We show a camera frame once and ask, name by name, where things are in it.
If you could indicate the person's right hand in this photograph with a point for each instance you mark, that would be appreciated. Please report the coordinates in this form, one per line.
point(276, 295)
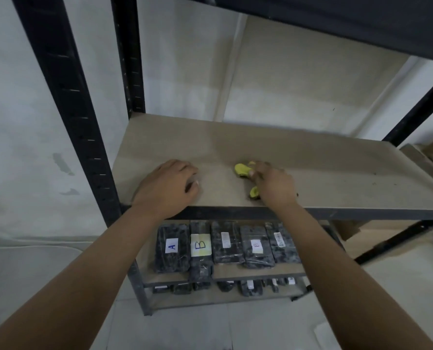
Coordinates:
point(276, 187)

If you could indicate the person's left hand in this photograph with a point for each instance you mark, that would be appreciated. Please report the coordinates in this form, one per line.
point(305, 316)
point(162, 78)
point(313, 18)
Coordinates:
point(165, 189)

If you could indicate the person's right fingers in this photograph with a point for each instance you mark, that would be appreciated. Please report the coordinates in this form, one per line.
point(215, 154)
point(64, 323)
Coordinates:
point(259, 173)

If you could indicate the person's left thumb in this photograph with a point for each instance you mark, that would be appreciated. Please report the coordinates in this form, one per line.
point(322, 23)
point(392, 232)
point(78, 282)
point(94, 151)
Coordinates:
point(191, 191)

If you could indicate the yellow plastic item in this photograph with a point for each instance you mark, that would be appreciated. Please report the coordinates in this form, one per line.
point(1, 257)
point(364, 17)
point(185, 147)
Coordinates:
point(241, 169)

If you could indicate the person's left forearm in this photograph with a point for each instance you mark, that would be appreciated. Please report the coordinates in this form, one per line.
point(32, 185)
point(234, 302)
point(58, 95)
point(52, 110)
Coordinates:
point(78, 280)

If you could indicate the person's right forearm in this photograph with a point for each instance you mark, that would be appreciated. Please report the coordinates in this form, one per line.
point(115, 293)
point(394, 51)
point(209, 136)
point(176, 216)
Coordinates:
point(333, 273)

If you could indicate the black packet yellow label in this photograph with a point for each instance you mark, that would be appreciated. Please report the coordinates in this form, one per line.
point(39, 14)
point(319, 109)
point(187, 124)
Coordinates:
point(201, 247)

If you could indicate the black packet white label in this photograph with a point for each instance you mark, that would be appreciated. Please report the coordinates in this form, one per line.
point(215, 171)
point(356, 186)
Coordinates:
point(284, 244)
point(172, 251)
point(256, 247)
point(226, 244)

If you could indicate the row of dark packets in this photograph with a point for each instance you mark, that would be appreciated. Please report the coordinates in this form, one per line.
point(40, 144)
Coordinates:
point(249, 287)

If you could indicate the black metal shelving rack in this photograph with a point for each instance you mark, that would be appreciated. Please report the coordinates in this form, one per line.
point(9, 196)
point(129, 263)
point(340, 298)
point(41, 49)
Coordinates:
point(67, 87)

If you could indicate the white paper sheet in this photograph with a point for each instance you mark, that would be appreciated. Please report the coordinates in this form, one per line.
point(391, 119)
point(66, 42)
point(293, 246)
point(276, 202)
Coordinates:
point(326, 337)

